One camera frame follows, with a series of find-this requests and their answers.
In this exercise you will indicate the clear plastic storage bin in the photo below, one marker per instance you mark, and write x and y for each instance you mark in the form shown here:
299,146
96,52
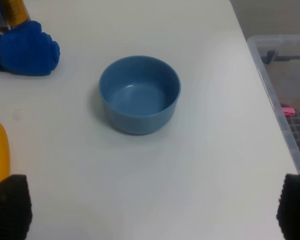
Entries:
277,59

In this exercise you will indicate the gold drink can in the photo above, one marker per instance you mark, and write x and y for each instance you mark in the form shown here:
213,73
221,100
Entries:
12,14

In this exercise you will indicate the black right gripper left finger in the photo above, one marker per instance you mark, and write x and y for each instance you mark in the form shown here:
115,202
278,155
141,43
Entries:
15,208

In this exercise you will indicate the blue plastic bowl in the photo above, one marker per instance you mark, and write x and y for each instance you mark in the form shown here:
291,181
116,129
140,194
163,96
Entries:
139,94

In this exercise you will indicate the blue rolled towel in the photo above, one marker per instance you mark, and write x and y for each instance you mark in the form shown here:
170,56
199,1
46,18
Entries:
27,50

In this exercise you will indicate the pink clip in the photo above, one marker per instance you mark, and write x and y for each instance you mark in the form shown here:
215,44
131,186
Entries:
289,111

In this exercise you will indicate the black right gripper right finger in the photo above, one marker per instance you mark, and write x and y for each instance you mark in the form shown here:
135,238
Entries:
288,213

